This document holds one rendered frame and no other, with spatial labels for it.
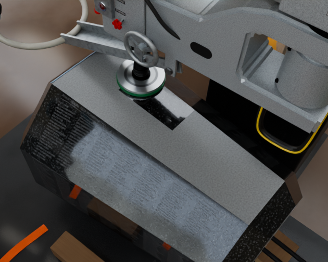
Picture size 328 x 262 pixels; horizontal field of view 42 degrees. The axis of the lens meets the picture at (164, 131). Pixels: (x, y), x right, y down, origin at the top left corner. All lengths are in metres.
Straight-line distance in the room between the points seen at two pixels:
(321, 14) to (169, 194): 0.91
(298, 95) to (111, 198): 0.89
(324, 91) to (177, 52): 0.50
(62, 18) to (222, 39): 2.35
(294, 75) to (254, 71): 0.18
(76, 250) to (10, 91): 1.30
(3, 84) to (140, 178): 1.69
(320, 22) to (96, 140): 1.06
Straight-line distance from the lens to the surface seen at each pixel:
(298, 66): 1.26
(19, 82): 3.14
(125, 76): 1.88
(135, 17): 1.50
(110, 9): 1.54
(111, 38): 1.95
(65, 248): 2.32
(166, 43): 1.48
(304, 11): 1.11
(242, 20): 1.24
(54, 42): 2.04
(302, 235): 2.59
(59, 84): 1.92
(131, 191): 1.74
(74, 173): 1.88
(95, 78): 1.92
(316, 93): 1.31
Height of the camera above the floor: 2.30
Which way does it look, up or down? 56 degrees down
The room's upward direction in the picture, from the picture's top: 4 degrees clockwise
